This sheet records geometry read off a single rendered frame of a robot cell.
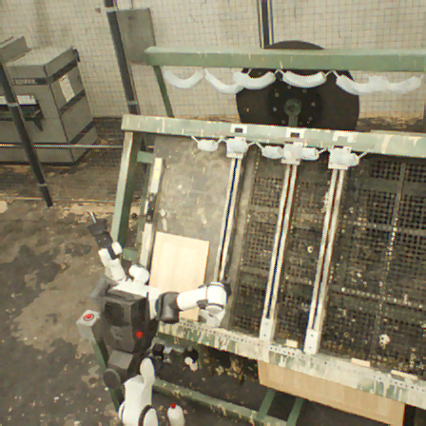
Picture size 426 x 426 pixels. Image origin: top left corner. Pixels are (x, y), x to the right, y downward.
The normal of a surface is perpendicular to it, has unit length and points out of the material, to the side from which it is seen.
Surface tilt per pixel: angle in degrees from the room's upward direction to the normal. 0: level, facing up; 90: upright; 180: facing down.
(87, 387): 0
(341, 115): 90
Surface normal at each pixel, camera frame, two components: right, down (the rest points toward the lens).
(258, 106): -0.43, 0.55
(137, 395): -0.44, 0.15
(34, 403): -0.12, -0.82
